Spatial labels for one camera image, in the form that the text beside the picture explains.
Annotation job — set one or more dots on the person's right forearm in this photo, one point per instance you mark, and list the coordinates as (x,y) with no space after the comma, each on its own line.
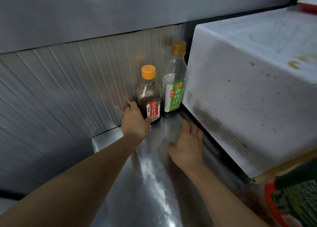
(223,202)

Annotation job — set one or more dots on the clear bottle green label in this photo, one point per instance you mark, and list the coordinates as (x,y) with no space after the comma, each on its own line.
(174,85)

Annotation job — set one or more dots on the stainless steel table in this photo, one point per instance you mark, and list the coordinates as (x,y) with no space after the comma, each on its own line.
(148,184)

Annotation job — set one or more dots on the red sauce bottle orange cap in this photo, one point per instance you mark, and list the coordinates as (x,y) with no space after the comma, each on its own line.
(297,197)

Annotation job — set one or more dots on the white rectangular plate orange print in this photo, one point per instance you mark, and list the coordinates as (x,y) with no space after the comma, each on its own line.
(309,1)

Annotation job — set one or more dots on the white microwave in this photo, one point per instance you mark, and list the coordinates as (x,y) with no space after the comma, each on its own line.
(247,98)

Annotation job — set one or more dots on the dark sauce bottle orange cap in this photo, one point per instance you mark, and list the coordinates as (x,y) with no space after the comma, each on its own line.
(148,93)

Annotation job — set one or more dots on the person's left forearm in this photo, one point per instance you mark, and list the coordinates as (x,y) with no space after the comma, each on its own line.
(69,189)

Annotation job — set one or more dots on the person's left hand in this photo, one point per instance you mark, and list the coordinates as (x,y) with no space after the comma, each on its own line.
(135,125)

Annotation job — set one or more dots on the person's right hand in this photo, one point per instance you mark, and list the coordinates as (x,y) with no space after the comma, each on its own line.
(188,150)

